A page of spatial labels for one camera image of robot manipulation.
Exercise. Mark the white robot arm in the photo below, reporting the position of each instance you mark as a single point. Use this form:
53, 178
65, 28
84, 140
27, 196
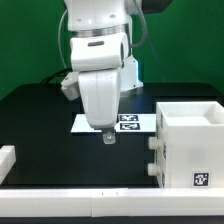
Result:
104, 33

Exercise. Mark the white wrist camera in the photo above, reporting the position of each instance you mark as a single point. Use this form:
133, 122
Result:
70, 87

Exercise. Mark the white front rail bar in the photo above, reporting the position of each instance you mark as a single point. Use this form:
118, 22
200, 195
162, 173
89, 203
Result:
111, 202

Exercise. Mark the white left rail block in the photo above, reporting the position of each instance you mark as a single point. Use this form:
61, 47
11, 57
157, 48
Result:
7, 160

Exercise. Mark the white drawer with knob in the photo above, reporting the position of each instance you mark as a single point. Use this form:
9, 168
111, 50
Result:
157, 145

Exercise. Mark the white drawer tray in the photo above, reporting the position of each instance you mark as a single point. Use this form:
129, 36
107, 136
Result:
154, 169

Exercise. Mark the large white drawer housing box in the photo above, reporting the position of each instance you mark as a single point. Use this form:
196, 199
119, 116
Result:
190, 151

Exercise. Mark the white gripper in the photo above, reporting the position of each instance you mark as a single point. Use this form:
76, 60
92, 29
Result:
100, 94

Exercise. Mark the white marker tag plate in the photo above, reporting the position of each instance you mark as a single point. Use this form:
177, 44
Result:
127, 123

